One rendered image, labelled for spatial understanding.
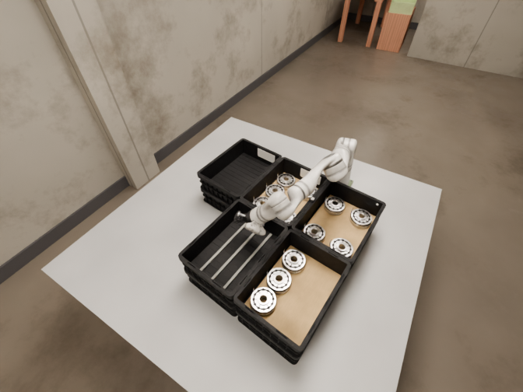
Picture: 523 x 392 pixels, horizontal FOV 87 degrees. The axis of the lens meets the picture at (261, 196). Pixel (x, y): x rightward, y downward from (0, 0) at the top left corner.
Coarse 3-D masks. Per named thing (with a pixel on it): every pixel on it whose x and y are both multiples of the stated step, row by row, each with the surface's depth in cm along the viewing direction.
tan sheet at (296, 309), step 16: (304, 256) 124; (304, 272) 119; (320, 272) 119; (304, 288) 114; (320, 288) 114; (288, 304) 110; (304, 304) 110; (320, 304) 109; (272, 320) 105; (288, 320) 105; (304, 320) 105; (288, 336) 102; (304, 336) 102
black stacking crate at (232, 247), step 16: (240, 208) 137; (224, 224) 132; (240, 224) 136; (272, 224) 127; (208, 240) 126; (224, 240) 130; (240, 240) 130; (256, 240) 130; (272, 240) 130; (192, 256) 121; (208, 256) 124; (224, 256) 124; (240, 256) 124; (256, 256) 124; (192, 272) 116; (208, 272) 119; (224, 272) 119; (240, 272) 119; (208, 288) 115
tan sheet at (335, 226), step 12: (324, 204) 145; (348, 204) 145; (324, 216) 139; (336, 216) 139; (348, 216) 139; (372, 216) 139; (324, 228) 135; (336, 228) 135; (348, 228) 134; (324, 240) 130; (348, 240) 130; (360, 240) 130
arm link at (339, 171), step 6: (336, 150) 128; (342, 150) 127; (342, 156) 124; (348, 156) 125; (342, 162) 111; (348, 162) 123; (330, 168) 111; (336, 168) 110; (342, 168) 111; (330, 174) 112; (336, 174) 111; (342, 174) 111; (330, 180) 114; (336, 180) 112
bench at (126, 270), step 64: (256, 128) 215; (192, 192) 169; (384, 192) 168; (64, 256) 139; (128, 256) 139; (384, 256) 139; (128, 320) 118; (192, 320) 118; (384, 320) 118; (192, 384) 102; (256, 384) 102; (320, 384) 102; (384, 384) 102
